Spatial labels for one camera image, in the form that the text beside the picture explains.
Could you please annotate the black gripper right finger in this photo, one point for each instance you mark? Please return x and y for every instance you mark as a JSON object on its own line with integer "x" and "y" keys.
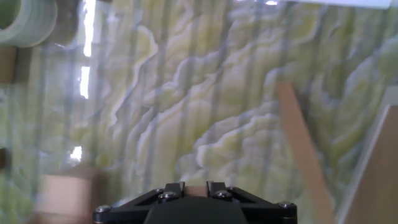
{"x": 217, "y": 187}

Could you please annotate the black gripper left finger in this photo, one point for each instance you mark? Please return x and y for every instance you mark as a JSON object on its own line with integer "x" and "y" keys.
{"x": 172, "y": 189}

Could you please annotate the green marble pattern mat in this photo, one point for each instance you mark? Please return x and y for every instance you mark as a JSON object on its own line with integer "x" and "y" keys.
{"x": 186, "y": 93}

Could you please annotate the pale green tape roll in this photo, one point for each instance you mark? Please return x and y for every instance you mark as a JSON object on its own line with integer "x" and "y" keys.
{"x": 34, "y": 25}

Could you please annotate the wooden picture frame with stand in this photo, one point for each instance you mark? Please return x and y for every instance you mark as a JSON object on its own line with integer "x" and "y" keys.
{"x": 298, "y": 140}

